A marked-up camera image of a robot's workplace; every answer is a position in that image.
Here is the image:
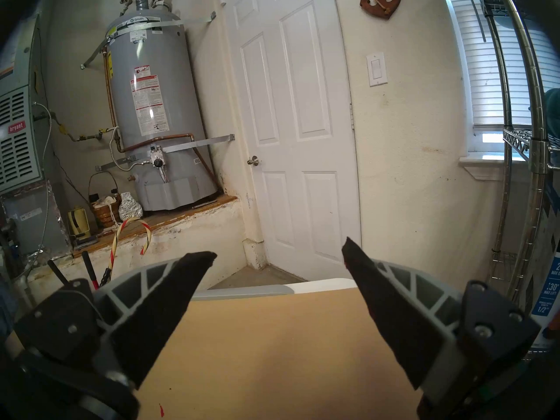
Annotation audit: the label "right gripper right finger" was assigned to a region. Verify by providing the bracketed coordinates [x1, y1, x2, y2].
[341, 237, 542, 406]

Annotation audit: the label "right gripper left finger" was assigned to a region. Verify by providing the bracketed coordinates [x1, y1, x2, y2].
[13, 251, 218, 391]

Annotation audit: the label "red white candy cane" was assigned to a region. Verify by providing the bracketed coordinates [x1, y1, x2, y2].
[112, 219, 154, 280]

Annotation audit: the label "crumpled aluminium foil lump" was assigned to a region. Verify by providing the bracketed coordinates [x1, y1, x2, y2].
[118, 192, 144, 222]

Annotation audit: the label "yellow plastic jug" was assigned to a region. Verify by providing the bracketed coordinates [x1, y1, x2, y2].
[66, 207, 92, 240]

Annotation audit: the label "grey water heater tank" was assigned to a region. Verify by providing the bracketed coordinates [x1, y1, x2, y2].
[105, 12, 219, 212]

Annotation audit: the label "utility pump cardboard box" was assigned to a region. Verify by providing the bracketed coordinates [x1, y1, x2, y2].
[532, 200, 560, 350]

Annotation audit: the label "white window sill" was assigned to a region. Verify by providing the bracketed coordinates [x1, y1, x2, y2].
[459, 154, 525, 180]

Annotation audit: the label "grey Bryant furnace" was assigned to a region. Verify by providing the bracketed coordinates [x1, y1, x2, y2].
[0, 17, 73, 258]

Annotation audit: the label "white panel door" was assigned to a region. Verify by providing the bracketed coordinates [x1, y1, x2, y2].
[223, 0, 364, 282]

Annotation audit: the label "white window blinds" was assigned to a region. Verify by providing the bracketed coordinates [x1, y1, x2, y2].
[442, 0, 560, 129]

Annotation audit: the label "teal tufted cushion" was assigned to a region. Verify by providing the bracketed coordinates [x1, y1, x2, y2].
[545, 89, 560, 140]

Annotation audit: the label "wicker basket with handle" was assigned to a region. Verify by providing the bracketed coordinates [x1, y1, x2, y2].
[87, 172, 122, 228]

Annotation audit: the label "white light switch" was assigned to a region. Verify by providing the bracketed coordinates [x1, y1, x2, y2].
[367, 52, 389, 87]

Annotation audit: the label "chrome wire shelf rack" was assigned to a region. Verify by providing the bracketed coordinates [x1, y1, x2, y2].
[475, 0, 560, 350]

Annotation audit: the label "brown anchor wall decoration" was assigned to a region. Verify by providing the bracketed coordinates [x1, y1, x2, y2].
[360, 0, 404, 21]

